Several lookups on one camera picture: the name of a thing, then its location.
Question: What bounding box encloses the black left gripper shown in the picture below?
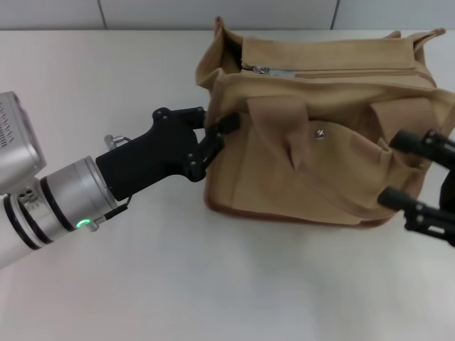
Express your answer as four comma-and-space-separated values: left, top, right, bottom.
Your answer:
95, 105, 241, 200

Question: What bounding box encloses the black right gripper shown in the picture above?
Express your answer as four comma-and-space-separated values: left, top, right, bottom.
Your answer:
377, 129, 455, 247

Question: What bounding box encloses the silver metal zipper pull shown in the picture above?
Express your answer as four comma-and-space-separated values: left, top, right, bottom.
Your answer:
252, 65, 298, 79

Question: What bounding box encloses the khaki canvas food bag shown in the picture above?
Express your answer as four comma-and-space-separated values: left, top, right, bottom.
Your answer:
194, 16, 455, 228

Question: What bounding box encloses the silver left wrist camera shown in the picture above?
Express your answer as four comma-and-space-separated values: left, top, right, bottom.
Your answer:
0, 91, 48, 195

